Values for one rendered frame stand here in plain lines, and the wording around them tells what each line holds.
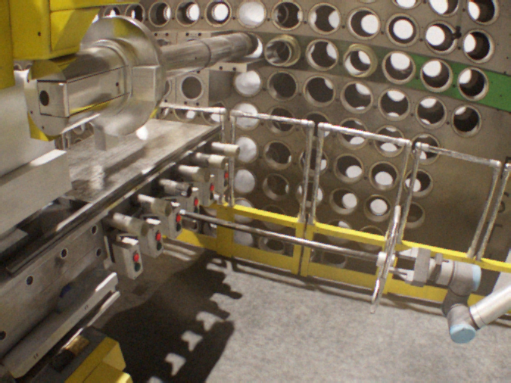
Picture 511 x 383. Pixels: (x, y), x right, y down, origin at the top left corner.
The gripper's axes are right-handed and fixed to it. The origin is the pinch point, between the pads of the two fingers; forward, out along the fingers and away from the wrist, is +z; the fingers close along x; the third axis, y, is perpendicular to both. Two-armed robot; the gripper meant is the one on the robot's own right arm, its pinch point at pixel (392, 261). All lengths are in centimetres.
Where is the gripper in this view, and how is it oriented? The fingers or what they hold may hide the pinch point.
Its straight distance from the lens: 139.5
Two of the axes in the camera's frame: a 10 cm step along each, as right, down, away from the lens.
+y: 1.2, 5.6, 8.2
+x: 3.2, -8.0, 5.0
